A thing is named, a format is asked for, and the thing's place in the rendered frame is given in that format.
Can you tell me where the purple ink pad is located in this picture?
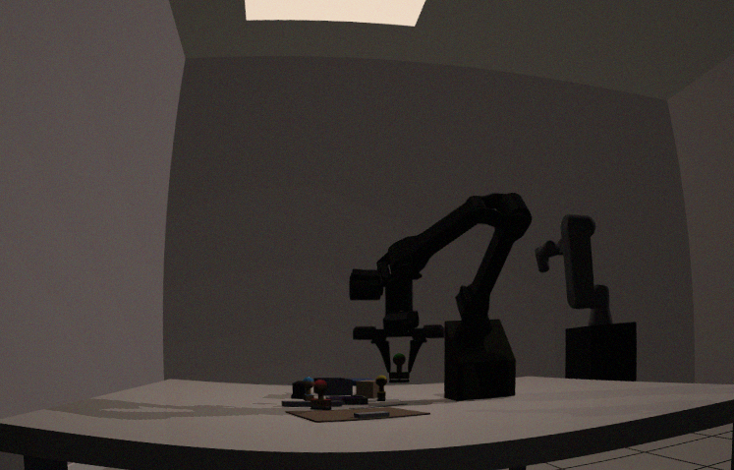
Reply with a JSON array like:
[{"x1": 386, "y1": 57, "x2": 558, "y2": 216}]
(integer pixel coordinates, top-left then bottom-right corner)
[{"x1": 325, "y1": 395, "x2": 368, "y2": 405}]

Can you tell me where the red stamp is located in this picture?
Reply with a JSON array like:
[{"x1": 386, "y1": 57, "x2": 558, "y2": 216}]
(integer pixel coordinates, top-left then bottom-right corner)
[{"x1": 311, "y1": 380, "x2": 331, "y2": 410}]

